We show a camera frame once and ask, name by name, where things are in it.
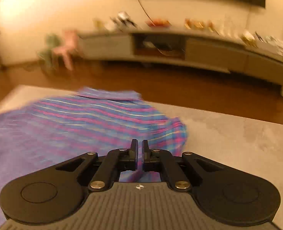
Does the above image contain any blue pink plaid shirt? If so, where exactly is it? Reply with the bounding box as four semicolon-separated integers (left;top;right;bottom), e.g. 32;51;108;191
0;87;187;226

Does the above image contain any pink plastic child chair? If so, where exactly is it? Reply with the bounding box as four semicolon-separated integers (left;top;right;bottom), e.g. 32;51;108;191
52;29;81;71

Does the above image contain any green plastic child chair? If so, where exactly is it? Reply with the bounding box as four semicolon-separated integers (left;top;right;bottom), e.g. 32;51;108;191
38;34;61;73

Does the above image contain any long grey TV cabinet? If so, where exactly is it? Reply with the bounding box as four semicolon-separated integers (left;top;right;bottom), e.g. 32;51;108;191
79;29;283;86

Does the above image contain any red fruit plate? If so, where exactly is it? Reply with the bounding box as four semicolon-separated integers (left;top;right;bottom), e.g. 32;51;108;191
146;19;171;28

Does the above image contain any small yellow cup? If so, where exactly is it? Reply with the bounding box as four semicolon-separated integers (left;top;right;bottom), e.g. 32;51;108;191
93;18;106;31

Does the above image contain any golden ornament bowl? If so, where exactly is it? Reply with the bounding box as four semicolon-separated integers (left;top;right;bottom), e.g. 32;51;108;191
184;18;204;30

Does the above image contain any black phone stand gadget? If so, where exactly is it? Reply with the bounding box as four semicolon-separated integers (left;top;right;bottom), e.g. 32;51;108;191
110;11;138;30

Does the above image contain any clear glass cup set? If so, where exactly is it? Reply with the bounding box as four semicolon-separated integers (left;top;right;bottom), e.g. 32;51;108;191
215;18;239;39

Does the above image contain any white tissue box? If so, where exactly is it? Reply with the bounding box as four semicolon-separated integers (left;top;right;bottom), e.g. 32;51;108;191
254;31;283;56

